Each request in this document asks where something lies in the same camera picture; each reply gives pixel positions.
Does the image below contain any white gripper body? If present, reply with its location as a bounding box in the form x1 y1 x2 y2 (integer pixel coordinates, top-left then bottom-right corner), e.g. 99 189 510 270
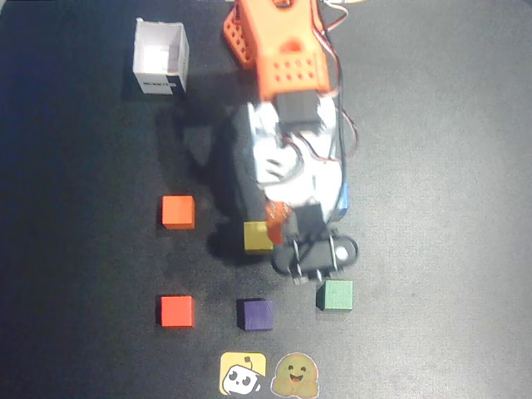
254 144 351 222

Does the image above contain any white open cardboard box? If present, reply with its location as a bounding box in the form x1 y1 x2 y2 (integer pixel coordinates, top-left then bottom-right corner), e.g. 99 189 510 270
131 17 191 96

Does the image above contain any orange wooden cube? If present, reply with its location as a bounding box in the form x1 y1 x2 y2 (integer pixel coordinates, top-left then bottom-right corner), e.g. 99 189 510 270
160 195 196 230

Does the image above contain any yellow robot face sticker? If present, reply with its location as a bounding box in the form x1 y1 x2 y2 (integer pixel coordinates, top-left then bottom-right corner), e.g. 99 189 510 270
219 352 268 397

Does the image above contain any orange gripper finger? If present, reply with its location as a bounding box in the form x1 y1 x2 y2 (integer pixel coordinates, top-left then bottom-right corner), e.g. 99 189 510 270
265 201 293 245

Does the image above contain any black felt mat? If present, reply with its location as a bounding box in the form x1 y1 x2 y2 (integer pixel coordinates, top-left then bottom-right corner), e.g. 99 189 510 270
0 0 532 399

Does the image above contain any purple wooden cube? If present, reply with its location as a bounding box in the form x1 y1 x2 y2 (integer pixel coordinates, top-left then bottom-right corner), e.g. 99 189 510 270
236 298 275 333

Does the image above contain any smiling hugging face sticker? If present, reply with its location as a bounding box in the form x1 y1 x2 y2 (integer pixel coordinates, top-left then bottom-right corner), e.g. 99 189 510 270
270 352 321 398

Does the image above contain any black camera cable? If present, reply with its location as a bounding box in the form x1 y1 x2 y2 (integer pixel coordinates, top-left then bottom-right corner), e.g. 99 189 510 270
319 24 349 188

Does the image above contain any red wooden cube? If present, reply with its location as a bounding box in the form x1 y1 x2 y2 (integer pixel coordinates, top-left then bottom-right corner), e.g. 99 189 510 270
156 294 195 329

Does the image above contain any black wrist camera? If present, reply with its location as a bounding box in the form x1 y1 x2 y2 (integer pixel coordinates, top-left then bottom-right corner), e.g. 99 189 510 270
271 203 359 287

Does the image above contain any blue wooden cube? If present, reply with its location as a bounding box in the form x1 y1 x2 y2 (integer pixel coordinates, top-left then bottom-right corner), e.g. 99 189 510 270
338 181 351 220

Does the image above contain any yellow wooden cube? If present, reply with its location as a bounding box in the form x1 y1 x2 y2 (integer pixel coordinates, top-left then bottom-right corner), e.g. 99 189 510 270
243 221 275 255

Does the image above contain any green wooden cube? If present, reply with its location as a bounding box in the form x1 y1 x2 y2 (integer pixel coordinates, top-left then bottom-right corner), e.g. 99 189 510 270
315 279 354 313

